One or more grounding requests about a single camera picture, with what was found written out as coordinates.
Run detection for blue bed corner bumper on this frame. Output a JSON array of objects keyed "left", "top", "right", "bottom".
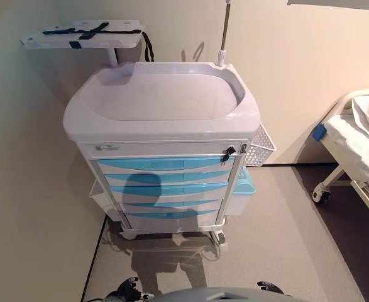
[{"left": 311, "top": 123, "right": 328, "bottom": 141}]

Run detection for white bin with blue lid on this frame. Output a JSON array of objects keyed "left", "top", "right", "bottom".
[{"left": 225, "top": 167, "right": 255, "bottom": 218}]

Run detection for white hospital bed frame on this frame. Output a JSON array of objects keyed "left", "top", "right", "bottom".
[{"left": 311, "top": 87, "right": 369, "bottom": 230}]

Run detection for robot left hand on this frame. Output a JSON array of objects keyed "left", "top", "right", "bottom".
[{"left": 106, "top": 276, "right": 155, "bottom": 302}]

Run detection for white side bin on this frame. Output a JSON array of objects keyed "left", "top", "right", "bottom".
[{"left": 89, "top": 181, "right": 119, "bottom": 223}]

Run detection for white perforated side basket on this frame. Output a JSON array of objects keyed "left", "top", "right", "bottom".
[{"left": 244, "top": 123, "right": 277, "bottom": 167}]

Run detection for metal IV pole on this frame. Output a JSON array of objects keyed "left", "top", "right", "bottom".
[{"left": 215, "top": 0, "right": 235, "bottom": 67}]

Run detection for bed caster wheel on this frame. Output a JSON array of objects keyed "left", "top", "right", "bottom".
[{"left": 312, "top": 186, "right": 332, "bottom": 204}]

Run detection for keys in cart lock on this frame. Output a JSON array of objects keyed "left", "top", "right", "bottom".
[{"left": 221, "top": 146, "right": 236, "bottom": 165}]

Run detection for cart caster wheel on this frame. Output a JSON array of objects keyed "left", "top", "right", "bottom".
[{"left": 212, "top": 230, "right": 228, "bottom": 246}]

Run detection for white medical trolley cart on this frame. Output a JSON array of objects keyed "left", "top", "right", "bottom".
[{"left": 62, "top": 61, "right": 262, "bottom": 240}]

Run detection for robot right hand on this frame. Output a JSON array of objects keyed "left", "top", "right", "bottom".
[{"left": 256, "top": 281, "right": 285, "bottom": 295}]

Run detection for black strap on shelf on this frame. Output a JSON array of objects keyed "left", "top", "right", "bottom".
[{"left": 41, "top": 21, "right": 155, "bottom": 62}]

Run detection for white bed mattress sheet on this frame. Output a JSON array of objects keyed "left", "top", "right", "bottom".
[{"left": 325, "top": 113, "right": 369, "bottom": 202}]

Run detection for blue front cart drawer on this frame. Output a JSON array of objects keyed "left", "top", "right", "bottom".
[
  {"left": 108, "top": 182, "right": 229, "bottom": 198},
  {"left": 117, "top": 198, "right": 226, "bottom": 211},
  {"left": 102, "top": 171, "right": 233, "bottom": 186},
  {"left": 124, "top": 210, "right": 223, "bottom": 220}
]

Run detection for white defibrillator shelf tray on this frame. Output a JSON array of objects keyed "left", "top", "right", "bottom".
[{"left": 19, "top": 20, "right": 146, "bottom": 50}]

